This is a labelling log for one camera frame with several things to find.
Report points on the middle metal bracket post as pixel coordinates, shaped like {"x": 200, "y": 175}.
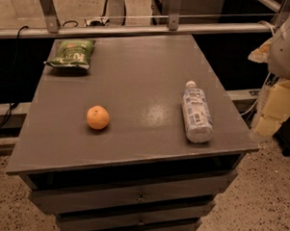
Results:
{"x": 174, "y": 10}

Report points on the horizontal metal rail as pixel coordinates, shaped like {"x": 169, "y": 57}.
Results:
{"x": 130, "y": 31}

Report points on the green snack bag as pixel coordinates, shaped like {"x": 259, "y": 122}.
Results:
{"x": 73, "y": 53}

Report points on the left metal bracket post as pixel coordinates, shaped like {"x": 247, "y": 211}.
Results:
{"x": 50, "y": 16}

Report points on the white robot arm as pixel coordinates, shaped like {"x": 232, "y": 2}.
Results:
{"x": 279, "y": 55}

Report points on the metal bracket post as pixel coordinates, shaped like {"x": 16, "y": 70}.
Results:
{"x": 174, "y": 10}
{"x": 50, "y": 16}

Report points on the clear plastic water bottle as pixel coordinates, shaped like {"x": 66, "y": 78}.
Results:
{"x": 196, "y": 115}

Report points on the grey drawer cabinet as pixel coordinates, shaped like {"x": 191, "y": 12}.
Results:
{"x": 139, "y": 173}

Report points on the orange fruit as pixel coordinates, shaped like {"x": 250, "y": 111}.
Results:
{"x": 97, "y": 118}

